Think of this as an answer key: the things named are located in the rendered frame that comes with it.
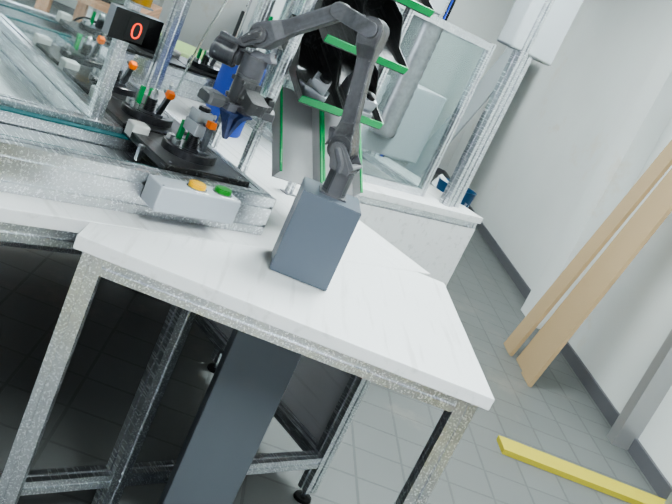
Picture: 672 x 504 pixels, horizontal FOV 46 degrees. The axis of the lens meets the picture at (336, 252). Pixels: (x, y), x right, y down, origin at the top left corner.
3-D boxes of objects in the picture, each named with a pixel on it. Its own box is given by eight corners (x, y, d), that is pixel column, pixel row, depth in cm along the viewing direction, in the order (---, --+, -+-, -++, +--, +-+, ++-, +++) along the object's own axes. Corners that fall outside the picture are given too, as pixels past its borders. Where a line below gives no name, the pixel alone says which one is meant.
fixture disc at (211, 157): (224, 170, 198) (227, 163, 198) (175, 159, 189) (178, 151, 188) (198, 148, 208) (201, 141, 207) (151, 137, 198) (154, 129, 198)
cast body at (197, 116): (208, 140, 196) (219, 113, 194) (193, 136, 193) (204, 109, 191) (193, 127, 202) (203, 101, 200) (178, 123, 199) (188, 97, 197)
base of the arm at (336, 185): (345, 203, 180) (356, 179, 178) (319, 192, 179) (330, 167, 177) (344, 195, 186) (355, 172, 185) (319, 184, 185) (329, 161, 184)
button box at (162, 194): (232, 225, 185) (242, 201, 183) (152, 211, 170) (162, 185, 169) (218, 212, 189) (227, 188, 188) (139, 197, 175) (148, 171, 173)
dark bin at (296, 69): (339, 117, 209) (355, 97, 204) (297, 102, 201) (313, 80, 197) (317, 50, 225) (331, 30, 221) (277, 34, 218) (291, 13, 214)
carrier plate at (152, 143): (247, 189, 199) (250, 181, 198) (163, 171, 182) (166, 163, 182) (203, 152, 215) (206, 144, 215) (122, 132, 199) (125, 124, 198)
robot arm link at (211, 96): (208, 60, 179) (221, 69, 175) (273, 82, 192) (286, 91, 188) (195, 95, 181) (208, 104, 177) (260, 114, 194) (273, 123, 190)
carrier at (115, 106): (200, 150, 216) (217, 107, 213) (120, 130, 200) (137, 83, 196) (163, 118, 232) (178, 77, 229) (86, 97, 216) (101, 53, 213)
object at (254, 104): (240, 80, 180) (256, 90, 176) (265, 87, 185) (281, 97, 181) (231, 105, 182) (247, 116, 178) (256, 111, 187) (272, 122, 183)
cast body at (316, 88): (324, 101, 209) (338, 81, 205) (319, 108, 205) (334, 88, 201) (297, 81, 207) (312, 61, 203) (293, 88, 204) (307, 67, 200)
